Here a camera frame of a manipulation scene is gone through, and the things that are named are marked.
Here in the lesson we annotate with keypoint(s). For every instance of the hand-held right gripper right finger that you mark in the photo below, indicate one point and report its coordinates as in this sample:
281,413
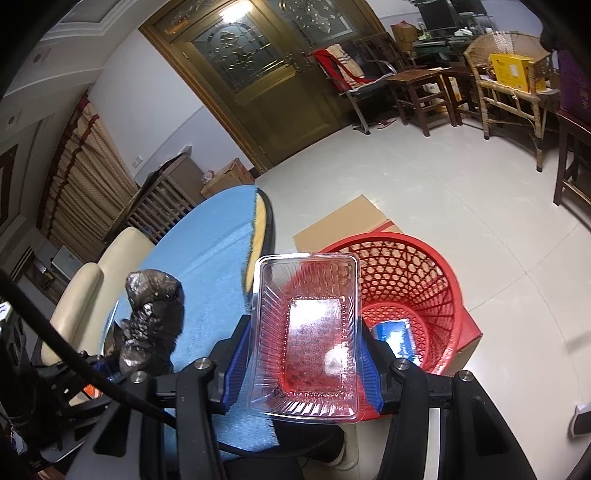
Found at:
371,371

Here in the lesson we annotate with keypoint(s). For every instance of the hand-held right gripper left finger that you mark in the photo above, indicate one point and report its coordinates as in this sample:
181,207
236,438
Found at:
233,369

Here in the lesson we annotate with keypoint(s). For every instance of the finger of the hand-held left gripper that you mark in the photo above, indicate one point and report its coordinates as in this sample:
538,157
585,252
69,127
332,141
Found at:
69,407
48,362

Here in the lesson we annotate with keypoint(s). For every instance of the clear plastic tray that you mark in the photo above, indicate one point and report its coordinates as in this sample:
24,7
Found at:
314,332

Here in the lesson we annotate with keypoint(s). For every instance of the black plastic bag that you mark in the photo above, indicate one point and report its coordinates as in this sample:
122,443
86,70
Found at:
147,318

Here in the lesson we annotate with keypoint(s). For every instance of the red plastic basket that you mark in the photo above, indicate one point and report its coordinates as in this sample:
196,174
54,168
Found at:
415,277

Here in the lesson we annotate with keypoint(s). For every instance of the orange box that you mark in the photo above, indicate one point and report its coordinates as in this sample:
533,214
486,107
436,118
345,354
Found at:
93,393

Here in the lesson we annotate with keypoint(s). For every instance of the blue packet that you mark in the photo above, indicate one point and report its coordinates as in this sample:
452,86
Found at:
397,337

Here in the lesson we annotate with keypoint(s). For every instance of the blue tablecloth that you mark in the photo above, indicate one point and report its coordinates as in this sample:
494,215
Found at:
198,240

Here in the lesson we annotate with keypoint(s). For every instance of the cream padded chair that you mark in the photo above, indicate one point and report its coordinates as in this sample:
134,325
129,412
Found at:
124,249

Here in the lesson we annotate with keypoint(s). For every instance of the large cardboard box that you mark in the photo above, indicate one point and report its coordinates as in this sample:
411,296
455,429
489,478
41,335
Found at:
341,221

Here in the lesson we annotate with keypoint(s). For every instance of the wooden slatted cabinet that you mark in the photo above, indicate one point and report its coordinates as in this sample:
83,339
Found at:
161,203

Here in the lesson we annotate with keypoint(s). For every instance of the striped beige curtain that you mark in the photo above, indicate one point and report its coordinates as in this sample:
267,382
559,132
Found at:
87,184

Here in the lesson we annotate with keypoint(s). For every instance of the small cardboard box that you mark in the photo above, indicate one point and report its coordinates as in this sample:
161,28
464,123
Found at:
231,177

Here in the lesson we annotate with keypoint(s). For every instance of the plastic bottle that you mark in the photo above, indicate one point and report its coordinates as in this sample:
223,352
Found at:
207,176

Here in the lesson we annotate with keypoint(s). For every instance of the slipper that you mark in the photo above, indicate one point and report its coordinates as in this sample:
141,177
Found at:
387,123

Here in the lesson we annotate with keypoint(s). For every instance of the golden glass double door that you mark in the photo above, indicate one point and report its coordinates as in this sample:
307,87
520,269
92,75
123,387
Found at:
277,115

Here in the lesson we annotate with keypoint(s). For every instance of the dark wooden chair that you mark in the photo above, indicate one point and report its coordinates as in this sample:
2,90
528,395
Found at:
411,87

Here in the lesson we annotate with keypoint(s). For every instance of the dark wooden side table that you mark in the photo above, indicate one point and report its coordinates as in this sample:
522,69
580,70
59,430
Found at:
461,92

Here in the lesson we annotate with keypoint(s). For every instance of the tall dark wooden stool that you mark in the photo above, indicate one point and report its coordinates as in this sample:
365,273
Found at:
570,147

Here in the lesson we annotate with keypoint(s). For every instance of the wicker armchair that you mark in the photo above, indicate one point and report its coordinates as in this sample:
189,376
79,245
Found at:
508,101

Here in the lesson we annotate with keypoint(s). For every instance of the red striped towel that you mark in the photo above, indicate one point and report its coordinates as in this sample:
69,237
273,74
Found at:
339,64

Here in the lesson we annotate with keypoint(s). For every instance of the yellow box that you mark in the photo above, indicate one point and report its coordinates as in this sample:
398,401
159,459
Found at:
510,71

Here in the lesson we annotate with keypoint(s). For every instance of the brown cardboard box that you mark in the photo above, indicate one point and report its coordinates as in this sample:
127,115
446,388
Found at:
405,37

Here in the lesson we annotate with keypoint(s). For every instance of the glass computer desk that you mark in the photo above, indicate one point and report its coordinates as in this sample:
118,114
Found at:
443,39

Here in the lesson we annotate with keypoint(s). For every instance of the purple bag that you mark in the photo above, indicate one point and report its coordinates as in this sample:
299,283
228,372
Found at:
575,87

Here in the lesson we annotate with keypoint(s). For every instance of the black computer monitor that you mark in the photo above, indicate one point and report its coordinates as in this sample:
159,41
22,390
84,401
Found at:
438,14

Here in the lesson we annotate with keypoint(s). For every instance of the wall switch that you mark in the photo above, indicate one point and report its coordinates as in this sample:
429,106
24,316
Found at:
137,162

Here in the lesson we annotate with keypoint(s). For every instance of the metal frame chair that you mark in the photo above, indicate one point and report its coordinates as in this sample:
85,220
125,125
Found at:
364,92

